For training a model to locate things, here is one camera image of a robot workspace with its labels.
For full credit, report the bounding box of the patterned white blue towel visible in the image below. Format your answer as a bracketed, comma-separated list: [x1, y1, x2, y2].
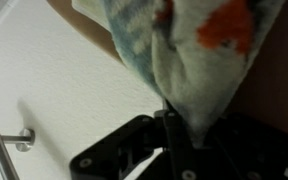
[72, 0, 287, 148]

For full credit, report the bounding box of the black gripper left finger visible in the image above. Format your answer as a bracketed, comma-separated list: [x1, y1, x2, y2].
[69, 99, 198, 180]

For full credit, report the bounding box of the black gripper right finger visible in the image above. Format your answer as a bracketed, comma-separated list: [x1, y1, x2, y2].
[197, 113, 288, 180]

